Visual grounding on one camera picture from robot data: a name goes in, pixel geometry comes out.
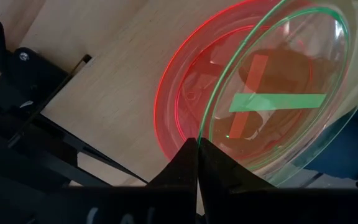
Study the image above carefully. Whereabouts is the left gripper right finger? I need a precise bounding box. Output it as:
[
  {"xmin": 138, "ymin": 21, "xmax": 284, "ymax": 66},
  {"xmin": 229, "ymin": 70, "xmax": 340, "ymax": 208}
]
[{"xmin": 199, "ymin": 138, "xmax": 358, "ymax": 224}]

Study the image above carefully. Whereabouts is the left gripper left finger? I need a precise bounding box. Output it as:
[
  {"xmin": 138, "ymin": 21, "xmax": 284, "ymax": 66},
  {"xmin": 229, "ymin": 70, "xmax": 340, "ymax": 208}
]
[{"xmin": 39, "ymin": 138, "xmax": 198, "ymax": 224}]

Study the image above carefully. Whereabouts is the pink transparent plastic plate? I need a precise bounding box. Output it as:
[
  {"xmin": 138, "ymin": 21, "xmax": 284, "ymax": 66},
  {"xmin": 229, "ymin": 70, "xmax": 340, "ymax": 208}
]
[{"xmin": 153, "ymin": 0, "xmax": 316, "ymax": 162}]

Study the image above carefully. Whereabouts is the green transparent plastic plate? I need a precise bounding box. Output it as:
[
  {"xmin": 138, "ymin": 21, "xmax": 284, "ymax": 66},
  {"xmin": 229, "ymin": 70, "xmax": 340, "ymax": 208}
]
[{"xmin": 196, "ymin": 0, "xmax": 358, "ymax": 187}]

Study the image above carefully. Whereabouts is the light wooden shelf board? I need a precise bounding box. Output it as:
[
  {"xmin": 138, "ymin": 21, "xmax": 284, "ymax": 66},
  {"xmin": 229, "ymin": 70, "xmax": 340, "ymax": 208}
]
[{"xmin": 40, "ymin": 0, "xmax": 291, "ymax": 187}]

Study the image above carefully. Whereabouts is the black shelf leg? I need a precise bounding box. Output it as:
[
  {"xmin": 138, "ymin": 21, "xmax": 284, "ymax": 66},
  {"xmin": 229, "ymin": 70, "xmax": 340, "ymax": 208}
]
[{"xmin": 7, "ymin": 53, "xmax": 93, "ymax": 147}]

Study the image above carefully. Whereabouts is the person's leg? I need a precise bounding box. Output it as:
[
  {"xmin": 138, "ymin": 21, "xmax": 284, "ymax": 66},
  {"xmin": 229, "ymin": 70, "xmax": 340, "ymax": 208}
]
[{"xmin": 303, "ymin": 91, "xmax": 358, "ymax": 181}]

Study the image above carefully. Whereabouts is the black aluminium table frame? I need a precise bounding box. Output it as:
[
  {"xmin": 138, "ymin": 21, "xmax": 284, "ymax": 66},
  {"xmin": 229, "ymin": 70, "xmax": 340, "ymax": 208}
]
[{"xmin": 0, "ymin": 102, "xmax": 150, "ymax": 190}]

